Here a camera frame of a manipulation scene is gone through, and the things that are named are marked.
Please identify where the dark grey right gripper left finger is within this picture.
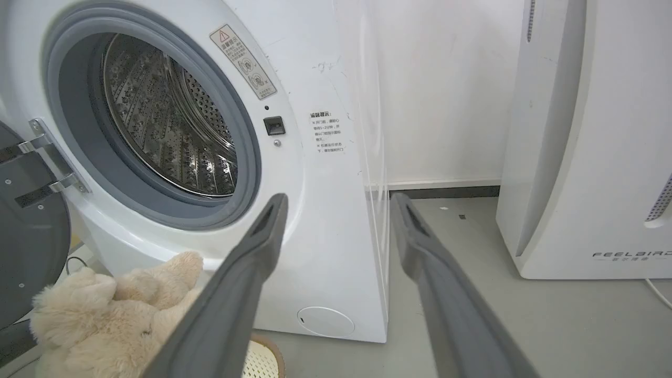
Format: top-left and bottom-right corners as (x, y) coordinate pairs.
(143, 193), (289, 378)

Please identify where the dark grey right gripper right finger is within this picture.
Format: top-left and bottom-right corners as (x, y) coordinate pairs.
(390, 193), (539, 378)

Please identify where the white woven laundry basket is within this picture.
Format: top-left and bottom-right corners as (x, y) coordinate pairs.
(243, 334), (286, 378)

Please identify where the cream plush toy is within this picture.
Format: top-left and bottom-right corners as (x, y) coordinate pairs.
(29, 251), (204, 378)

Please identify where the white front-load washing machine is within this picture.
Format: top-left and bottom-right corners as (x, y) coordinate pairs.
(0, 0), (390, 343)

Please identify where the grey washing machine door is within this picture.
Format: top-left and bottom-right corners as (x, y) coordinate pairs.
(0, 120), (72, 331)

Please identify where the white air purifier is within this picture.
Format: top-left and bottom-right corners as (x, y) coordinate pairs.
(496, 0), (672, 280)

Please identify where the white power cable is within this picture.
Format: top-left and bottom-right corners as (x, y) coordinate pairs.
(645, 278), (672, 310)

